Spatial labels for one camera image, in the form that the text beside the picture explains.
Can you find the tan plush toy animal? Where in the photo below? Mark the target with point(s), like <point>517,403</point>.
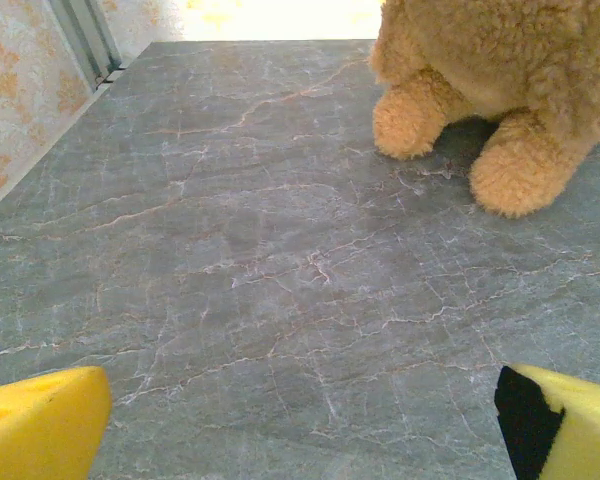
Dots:
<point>505,50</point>

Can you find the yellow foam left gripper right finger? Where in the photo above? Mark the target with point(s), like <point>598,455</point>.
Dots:
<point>585,430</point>

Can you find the aluminium frame post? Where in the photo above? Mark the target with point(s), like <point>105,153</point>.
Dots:
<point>87,35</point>

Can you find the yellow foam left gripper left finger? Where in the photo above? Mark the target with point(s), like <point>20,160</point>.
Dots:
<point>35,425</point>

